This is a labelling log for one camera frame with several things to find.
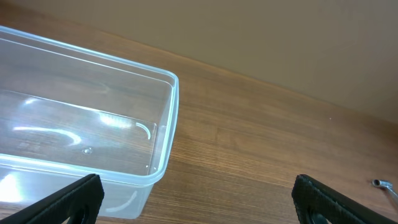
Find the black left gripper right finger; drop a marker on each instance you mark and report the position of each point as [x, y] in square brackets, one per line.
[315, 202]

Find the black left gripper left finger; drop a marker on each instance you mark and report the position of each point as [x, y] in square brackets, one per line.
[77, 203]

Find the silver wrench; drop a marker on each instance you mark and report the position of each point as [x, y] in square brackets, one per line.
[386, 186]

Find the clear plastic container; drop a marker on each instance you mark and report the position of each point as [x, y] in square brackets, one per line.
[67, 112]

